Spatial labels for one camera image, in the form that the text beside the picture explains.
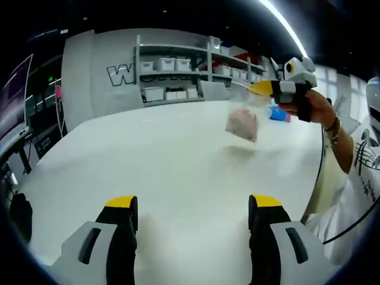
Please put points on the bright window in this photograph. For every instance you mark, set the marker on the bright window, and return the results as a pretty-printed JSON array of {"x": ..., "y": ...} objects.
[{"x": 341, "y": 89}]

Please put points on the white monitor desk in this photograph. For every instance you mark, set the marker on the white monitor desk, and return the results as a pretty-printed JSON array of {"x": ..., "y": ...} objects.
[{"x": 13, "y": 142}]

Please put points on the long ceiling light strip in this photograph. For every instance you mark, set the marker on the long ceiling light strip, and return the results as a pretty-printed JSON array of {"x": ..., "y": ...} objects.
[{"x": 288, "y": 26}]

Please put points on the group of white storage bins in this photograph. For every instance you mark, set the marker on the group of white storage bins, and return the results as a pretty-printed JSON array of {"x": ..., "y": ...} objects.
[{"x": 175, "y": 63}]

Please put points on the clear resealable bag pink contents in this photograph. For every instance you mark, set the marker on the clear resealable bag pink contents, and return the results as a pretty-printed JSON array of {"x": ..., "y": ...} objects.
[{"x": 242, "y": 124}]

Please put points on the white chair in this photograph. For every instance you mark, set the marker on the white chair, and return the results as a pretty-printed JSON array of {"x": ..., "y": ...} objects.
[{"x": 215, "y": 90}]

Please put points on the pink item on stand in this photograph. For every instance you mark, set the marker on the pink item on stand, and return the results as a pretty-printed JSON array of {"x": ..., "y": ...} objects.
[{"x": 58, "y": 92}]

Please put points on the blue flat packet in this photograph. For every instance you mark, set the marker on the blue flat packet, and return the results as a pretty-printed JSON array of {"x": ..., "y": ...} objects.
[{"x": 280, "y": 114}]

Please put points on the computer monitor purple screen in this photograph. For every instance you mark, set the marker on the computer monitor purple screen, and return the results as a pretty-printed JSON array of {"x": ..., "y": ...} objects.
[{"x": 13, "y": 98}]

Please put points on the white grey worn device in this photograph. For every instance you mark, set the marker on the white grey worn device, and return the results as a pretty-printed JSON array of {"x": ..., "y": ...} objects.
[{"x": 374, "y": 101}]

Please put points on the black soft object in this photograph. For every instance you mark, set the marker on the black soft object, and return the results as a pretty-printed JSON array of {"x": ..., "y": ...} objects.
[{"x": 21, "y": 216}]

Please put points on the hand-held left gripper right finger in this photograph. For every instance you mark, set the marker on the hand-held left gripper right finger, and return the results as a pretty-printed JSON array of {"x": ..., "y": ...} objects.
[{"x": 285, "y": 240}]

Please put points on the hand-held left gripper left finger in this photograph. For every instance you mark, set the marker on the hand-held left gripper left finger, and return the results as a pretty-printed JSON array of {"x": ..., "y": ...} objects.
[{"x": 101, "y": 243}]

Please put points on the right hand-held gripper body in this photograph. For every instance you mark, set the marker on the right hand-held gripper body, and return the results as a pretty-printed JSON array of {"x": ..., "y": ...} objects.
[{"x": 300, "y": 72}]

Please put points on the person's right hand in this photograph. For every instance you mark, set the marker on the person's right hand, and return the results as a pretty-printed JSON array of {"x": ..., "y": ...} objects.
[{"x": 322, "y": 108}]

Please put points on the grey metal shelf unit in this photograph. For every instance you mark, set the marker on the grey metal shelf unit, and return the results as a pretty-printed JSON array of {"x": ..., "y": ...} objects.
[{"x": 207, "y": 53}]

